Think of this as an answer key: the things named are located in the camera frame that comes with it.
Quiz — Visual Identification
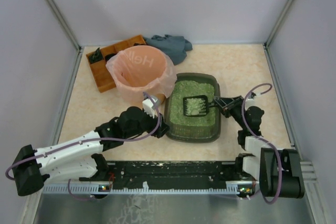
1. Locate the black litter scoop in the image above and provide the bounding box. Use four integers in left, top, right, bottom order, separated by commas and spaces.
183, 95, 217, 117

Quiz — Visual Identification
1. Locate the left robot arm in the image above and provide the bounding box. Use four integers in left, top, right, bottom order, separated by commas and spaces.
9, 106, 170, 196

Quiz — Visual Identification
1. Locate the dark rolled item middle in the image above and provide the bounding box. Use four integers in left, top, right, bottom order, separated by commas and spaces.
105, 54, 116, 62

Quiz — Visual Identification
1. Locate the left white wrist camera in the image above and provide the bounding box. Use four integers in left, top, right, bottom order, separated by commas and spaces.
142, 95, 162, 118

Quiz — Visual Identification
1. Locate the pink bag-lined trash bin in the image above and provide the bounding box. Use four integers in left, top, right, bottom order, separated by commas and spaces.
106, 46, 177, 103

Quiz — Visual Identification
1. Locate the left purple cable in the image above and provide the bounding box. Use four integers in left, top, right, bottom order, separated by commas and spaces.
5, 92, 161, 202

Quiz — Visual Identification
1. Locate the dark litter box tray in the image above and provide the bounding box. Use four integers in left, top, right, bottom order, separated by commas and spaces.
164, 72, 221, 143

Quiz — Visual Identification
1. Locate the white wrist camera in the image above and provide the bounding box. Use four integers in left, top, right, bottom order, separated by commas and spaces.
246, 92, 262, 103
142, 95, 162, 118

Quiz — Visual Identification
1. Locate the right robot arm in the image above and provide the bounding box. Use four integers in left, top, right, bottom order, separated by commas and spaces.
213, 96, 305, 199

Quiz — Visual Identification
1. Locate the purple cable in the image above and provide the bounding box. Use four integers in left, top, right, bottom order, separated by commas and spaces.
5, 92, 161, 202
240, 83, 284, 204

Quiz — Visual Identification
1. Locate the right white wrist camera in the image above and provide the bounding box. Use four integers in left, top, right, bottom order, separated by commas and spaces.
246, 92, 262, 103

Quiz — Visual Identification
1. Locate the orange compartment tray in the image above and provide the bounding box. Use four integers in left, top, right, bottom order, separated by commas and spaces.
86, 35, 146, 93

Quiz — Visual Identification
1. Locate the blue-grey cloth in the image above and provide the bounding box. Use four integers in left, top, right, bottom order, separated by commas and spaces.
144, 35, 193, 66

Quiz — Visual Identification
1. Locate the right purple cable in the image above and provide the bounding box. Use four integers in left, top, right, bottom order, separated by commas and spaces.
240, 83, 284, 204

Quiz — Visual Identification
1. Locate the dark rolled item far left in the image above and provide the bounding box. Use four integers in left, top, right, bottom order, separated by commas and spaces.
88, 48, 103, 64

